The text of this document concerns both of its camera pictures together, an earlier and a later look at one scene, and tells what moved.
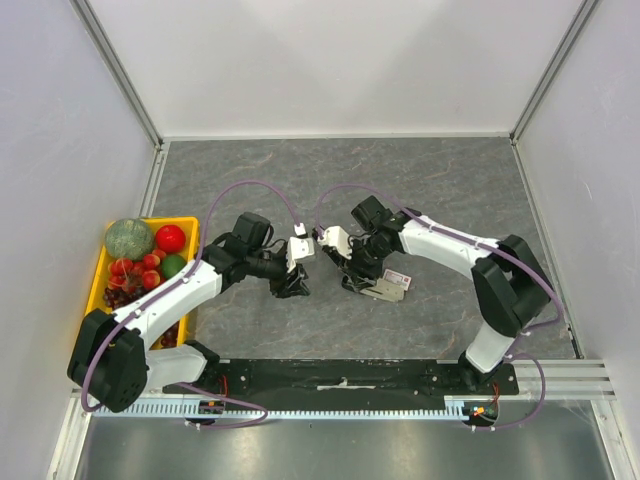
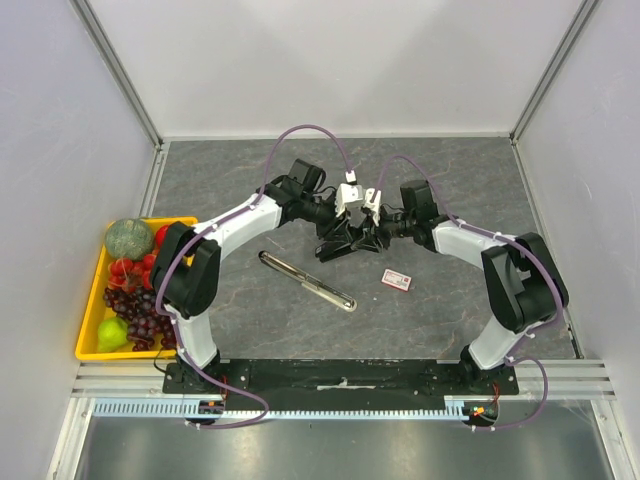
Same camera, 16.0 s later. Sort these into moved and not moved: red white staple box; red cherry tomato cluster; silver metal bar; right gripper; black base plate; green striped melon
Moved: silver metal bar; right gripper
Not moved: black base plate; red white staple box; red cherry tomato cluster; green striped melon
